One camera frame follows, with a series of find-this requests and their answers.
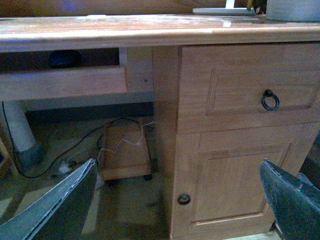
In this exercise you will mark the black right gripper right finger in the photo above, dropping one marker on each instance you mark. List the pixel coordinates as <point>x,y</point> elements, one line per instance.
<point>294,200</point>

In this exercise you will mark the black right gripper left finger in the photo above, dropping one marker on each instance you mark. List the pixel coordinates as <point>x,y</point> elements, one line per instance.
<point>60,214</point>

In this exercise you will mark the dark grey Logitech mouse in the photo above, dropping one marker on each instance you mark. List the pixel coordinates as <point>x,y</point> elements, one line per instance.
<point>60,59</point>

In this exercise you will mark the wooden cabinet door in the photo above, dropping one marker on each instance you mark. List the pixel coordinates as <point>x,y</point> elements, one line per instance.
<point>220,172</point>

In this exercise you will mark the small wooden wheeled stand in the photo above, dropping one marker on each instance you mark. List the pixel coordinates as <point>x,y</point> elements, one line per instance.
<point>125,152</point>

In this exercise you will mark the round black door knob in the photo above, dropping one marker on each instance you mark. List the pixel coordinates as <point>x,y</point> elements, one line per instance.
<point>183,199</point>

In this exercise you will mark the wooden desk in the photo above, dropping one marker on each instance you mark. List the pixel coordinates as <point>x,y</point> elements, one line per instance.
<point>165,36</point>

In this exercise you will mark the wooden desk drawer front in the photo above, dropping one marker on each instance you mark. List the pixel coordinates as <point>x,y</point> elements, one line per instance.
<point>221,86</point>

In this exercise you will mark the wooden keyboard tray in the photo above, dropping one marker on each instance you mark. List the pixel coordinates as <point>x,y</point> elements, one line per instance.
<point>63,83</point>

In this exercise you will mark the grey cylindrical pot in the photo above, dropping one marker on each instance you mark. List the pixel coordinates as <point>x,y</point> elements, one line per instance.
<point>293,10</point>

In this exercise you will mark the white lamp base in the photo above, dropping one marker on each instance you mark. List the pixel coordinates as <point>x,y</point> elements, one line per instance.
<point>228,10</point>

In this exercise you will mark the white post with grey base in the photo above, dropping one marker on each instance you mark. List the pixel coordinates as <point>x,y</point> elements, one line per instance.
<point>28,151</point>

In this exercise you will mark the black ring drawer pull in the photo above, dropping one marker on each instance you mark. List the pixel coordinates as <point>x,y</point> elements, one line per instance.
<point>270,101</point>

